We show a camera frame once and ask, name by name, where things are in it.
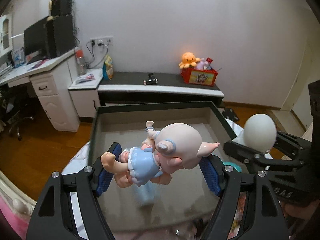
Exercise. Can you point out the white round-head figure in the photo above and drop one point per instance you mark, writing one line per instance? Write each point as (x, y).
(259, 133)

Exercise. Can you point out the black bathroom scale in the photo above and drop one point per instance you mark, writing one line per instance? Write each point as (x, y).
(229, 113)

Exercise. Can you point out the black handheld device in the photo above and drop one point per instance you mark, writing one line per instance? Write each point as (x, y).
(152, 80)

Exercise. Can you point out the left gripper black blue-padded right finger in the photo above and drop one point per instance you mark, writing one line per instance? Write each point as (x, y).
(262, 218)

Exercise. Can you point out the white wall power strip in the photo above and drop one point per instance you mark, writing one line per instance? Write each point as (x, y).
(107, 40)

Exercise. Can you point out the white computer desk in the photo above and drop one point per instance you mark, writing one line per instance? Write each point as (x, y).
(51, 81)

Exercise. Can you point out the pink white toy set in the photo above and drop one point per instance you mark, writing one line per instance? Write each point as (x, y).
(238, 216)

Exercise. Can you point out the black computer tower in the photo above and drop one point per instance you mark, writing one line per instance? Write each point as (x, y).
(60, 37)

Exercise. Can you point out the blue yellow snack bag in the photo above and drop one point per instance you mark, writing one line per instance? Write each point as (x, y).
(108, 68)

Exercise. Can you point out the white wall cabinet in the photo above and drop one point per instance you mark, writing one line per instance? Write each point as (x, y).
(6, 33)

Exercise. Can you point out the red toy box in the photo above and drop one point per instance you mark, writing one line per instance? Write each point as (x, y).
(199, 77)

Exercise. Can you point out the pink black storage box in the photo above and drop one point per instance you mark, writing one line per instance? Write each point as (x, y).
(187, 196)

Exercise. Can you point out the black speaker box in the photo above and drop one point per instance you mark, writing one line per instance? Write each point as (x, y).
(60, 7)

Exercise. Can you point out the white small side cabinet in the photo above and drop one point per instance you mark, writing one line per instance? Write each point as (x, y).
(84, 93)

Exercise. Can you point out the red capped water bottle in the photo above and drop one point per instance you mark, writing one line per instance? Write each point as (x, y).
(81, 64)

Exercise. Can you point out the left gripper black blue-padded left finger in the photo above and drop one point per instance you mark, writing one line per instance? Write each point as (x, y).
(53, 217)

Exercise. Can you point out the black computer monitor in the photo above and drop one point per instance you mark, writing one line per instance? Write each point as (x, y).
(35, 41)

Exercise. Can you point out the pink blanket bed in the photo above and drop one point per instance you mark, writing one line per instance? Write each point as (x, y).
(17, 222)

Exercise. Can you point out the white bed post knob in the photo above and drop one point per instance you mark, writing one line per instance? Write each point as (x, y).
(22, 208)

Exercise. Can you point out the pink doll blue dress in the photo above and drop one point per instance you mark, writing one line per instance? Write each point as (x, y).
(176, 146)

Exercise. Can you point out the black office chair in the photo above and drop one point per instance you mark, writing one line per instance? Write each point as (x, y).
(15, 109)

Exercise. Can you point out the orange octopus plush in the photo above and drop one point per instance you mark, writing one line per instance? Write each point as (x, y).
(188, 59)

